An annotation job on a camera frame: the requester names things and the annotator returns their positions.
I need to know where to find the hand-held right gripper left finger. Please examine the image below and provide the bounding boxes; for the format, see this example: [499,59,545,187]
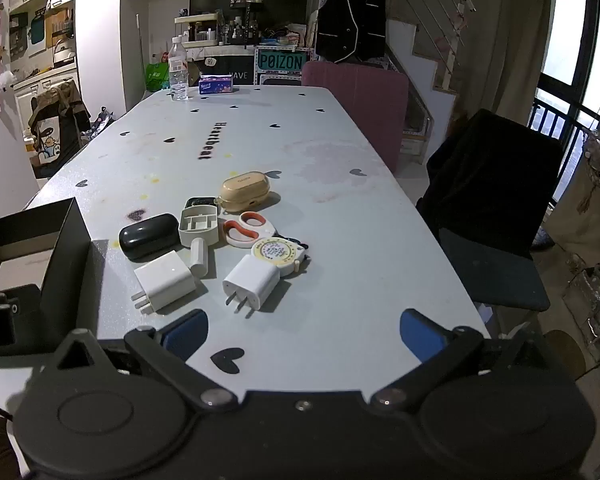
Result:
[45,309,238,413]

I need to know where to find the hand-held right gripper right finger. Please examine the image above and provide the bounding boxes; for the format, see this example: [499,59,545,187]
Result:
[368,309,556,412]

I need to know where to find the white wall charger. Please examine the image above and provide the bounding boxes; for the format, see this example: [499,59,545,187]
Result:
[131,251,197,314]
[222,254,282,320]

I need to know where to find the white plastic cylinder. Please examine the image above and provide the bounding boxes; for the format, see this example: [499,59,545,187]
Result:
[190,236,210,277]

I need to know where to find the black cardboard box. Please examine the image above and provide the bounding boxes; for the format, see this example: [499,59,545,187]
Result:
[0,197,107,357]

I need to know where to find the grey plastic holder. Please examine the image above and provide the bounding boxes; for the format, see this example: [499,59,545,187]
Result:
[178,205,222,248]

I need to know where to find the black earbud case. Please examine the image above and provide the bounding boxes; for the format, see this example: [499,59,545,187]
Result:
[118,213,180,261]

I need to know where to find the white orange scissors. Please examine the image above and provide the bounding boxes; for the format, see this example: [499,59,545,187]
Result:
[222,211,277,249]

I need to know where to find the beige earbud case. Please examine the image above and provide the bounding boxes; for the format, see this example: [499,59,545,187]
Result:
[216,172,272,211]

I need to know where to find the black chair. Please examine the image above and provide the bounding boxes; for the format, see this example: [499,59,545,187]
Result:
[416,108,563,313]

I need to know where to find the clear plastic bag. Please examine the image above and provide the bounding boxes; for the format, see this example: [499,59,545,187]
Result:
[562,255,600,361]

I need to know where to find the cartoon print tote bag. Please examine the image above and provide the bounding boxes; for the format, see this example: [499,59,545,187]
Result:
[27,80,91,179]

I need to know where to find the pink chair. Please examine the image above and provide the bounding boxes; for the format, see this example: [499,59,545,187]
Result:
[301,61,410,173]

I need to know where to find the blue tissue pack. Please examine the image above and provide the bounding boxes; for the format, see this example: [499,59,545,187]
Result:
[199,74,234,96]

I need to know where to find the green shopping bag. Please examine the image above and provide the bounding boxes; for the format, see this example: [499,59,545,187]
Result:
[145,61,171,93]

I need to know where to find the clear water bottle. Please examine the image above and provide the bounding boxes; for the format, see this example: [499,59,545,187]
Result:
[168,36,189,102]

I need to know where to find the dark printed storage box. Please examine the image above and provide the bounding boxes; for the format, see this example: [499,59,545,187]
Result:
[215,55,256,86]

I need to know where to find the metal kettle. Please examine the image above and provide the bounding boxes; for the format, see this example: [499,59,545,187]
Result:
[52,40,77,67]

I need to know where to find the teal sign plate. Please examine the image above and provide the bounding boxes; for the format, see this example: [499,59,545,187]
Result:
[256,49,307,73]

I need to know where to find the white desktop rack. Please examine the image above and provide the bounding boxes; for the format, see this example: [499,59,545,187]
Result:
[174,14,218,48]

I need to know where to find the stair railing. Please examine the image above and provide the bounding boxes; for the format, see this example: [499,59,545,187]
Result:
[387,0,481,91]

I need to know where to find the beige curtain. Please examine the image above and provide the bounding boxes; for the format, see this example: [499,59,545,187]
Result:
[490,0,553,126]

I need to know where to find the black cosmetics rack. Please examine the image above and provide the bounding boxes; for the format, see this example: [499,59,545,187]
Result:
[228,0,266,43]

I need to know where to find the black vest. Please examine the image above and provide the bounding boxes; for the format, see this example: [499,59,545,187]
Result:
[314,0,388,64]

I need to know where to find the glass balcony door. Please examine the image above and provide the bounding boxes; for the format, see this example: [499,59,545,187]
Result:
[532,0,600,201]

